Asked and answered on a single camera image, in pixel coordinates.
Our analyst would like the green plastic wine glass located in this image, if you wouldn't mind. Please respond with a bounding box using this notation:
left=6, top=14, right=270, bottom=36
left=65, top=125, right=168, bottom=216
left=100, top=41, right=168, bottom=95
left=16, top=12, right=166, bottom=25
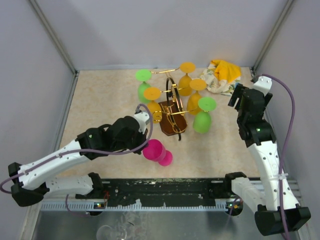
left=192, top=96, right=217, bottom=134
left=135, top=69, right=152, bottom=104

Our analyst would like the clear wine glass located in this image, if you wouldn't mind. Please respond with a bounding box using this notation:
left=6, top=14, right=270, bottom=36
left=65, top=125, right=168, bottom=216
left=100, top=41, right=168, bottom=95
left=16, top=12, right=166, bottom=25
left=96, top=218, right=137, bottom=240

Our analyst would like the orange plastic wine glass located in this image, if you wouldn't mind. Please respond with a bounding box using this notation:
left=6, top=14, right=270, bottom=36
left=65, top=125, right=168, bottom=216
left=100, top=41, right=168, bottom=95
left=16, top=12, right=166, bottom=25
left=187, top=78, right=207, bottom=115
left=178, top=62, right=196, bottom=97
left=143, top=87, right=162, bottom=124

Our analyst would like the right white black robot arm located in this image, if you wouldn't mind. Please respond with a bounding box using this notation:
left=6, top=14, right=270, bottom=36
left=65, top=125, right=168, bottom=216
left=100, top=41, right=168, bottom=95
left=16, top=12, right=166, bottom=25
left=223, top=84, right=311, bottom=236

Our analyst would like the yellow patterned cloth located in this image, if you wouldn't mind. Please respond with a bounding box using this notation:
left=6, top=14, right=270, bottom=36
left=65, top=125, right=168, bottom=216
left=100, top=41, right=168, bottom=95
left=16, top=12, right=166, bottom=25
left=199, top=59, right=242, bottom=96

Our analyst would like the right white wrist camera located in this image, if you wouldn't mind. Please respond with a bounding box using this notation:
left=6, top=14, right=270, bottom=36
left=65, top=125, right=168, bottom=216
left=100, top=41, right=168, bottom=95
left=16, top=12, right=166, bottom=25
left=251, top=76, right=272, bottom=96

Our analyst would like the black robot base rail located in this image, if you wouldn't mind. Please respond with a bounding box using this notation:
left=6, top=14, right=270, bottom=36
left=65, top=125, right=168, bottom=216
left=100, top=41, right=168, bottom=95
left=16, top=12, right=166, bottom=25
left=75, top=178, right=243, bottom=216

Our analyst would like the pink plastic wine glass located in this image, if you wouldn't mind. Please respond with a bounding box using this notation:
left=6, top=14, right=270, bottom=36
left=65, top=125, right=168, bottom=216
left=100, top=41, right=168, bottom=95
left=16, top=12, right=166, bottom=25
left=142, top=139, right=173, bottom=167

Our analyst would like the gold wire wine glass rack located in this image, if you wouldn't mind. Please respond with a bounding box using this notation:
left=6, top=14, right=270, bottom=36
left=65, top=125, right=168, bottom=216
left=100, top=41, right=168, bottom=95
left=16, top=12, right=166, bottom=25
left=158, top=69, right=195, bottom=141

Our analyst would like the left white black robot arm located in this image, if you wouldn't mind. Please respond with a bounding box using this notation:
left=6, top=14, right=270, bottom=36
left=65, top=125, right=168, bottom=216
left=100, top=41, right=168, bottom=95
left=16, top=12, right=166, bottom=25
left=8, top=111, right=150, bottom=207

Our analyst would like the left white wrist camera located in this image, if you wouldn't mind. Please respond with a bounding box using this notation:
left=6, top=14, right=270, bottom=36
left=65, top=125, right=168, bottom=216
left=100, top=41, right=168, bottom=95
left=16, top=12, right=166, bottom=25
left=133, top=107, right=150, bottom=134

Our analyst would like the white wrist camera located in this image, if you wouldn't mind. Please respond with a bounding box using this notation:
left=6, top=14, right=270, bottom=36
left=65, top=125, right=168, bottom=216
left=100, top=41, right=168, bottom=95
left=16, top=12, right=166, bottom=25
left=251, top=76, right=272, bottom=96
left=133, top=107, right=150, bottom=134

